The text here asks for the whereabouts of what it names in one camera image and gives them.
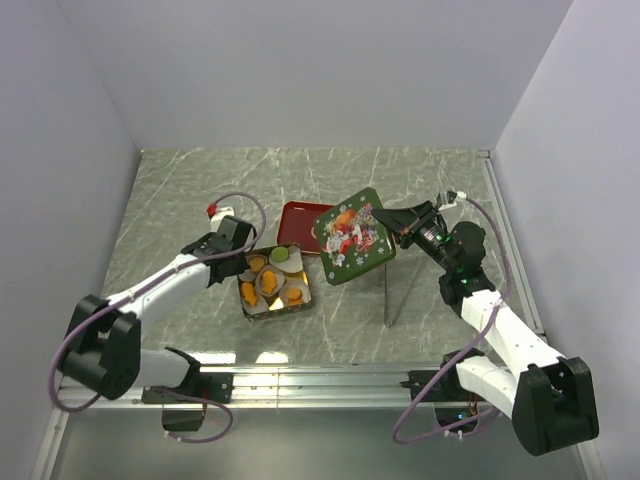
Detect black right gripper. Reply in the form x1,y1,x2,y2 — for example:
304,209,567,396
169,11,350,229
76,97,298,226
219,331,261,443
371,201,457,273

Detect orange round waffle cookie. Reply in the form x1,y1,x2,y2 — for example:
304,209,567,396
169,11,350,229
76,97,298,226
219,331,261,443
247,255,266,274

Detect gold tin lid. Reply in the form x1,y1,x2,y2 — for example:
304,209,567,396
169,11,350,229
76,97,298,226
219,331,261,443
313,187,396,286

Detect green round macaron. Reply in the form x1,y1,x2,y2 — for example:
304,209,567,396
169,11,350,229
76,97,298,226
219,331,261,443
270,246,289,264

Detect orange fish cookie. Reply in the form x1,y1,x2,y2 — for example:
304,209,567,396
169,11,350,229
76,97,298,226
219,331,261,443
260,270,278,296
241,282,258,307

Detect red rectangular tray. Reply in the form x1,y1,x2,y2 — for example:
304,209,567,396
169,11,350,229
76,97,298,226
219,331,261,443
276,201,333,255

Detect green gold cookie tin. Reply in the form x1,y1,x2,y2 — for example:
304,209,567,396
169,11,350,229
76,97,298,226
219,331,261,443
237,243,314,322

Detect round orange sandwich cookie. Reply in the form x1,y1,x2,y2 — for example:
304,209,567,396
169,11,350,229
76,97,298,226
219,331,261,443
285,287,304,306

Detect silver metal tongs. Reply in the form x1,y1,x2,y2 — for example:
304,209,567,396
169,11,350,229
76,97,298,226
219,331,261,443
383,261,424,328

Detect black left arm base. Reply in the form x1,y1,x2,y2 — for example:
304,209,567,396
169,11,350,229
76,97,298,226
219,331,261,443
141,372,234,434

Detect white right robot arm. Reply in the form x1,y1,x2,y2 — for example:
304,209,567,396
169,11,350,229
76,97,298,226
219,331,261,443
372,201,600,456

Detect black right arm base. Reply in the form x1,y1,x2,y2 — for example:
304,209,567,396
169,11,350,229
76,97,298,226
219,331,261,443
401,369,497,437

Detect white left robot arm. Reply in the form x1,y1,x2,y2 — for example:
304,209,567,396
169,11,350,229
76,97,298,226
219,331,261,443
52,215,258,402

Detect white paper cup top-left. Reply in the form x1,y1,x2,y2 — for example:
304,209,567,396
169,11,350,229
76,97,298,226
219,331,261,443
238,254,268,282

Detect white paper cup centre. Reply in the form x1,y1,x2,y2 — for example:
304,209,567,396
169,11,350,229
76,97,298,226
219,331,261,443
255,265,286,297

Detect white paper cup top-right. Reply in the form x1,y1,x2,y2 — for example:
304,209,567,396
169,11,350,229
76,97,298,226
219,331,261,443
269,245,304,274

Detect white paper cup bottom-left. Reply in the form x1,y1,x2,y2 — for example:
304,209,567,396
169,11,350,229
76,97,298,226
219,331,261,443
241,296,269,318

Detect white paper cup bottom-right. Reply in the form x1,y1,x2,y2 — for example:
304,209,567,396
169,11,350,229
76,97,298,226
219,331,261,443
279,282,310,308

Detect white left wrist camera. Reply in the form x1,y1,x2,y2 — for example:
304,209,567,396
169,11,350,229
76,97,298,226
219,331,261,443
206,203,235,223

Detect aluminium mounting rail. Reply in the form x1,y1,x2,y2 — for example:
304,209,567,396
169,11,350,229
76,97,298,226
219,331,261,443
52,364,584,409

